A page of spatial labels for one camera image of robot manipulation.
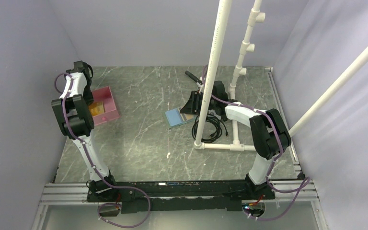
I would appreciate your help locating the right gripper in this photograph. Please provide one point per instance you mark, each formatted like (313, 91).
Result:
(192, 106)

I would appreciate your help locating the black foam tube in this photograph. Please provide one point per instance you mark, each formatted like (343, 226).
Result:
(197, 80)

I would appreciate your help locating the pink plastic bin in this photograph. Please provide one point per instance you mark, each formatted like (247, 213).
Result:
(111, 112)

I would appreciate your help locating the stack of credit cards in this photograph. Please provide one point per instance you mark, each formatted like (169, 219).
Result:
(97, 108)

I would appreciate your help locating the orange VIP credit card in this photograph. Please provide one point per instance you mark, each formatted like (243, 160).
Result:
(187, 117)

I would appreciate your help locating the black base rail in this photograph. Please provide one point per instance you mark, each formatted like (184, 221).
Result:
(174, 196)

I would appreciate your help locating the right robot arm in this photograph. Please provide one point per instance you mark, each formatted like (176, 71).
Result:
(269, 133)

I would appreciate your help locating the green card holder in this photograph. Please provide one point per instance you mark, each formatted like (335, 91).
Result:
(174, 118)

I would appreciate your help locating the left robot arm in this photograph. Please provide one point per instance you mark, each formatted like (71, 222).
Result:
(76, 122)

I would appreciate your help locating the white PVC pipe frame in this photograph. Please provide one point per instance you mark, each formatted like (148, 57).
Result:
(255, 16)

